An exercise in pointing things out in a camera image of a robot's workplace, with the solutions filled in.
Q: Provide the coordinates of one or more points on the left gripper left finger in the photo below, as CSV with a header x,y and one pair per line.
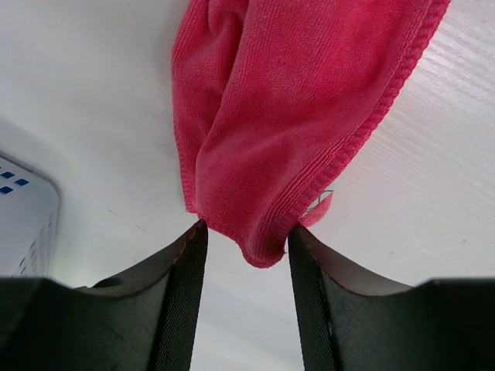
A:
x,y
143,318

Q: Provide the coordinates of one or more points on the pink towel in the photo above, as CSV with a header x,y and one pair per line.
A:
x,y
271,101

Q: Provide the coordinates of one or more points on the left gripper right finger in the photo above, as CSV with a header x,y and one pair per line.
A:
x,y
350,318

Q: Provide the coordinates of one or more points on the white plastic basket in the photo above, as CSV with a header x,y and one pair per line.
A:
x,y
29,208

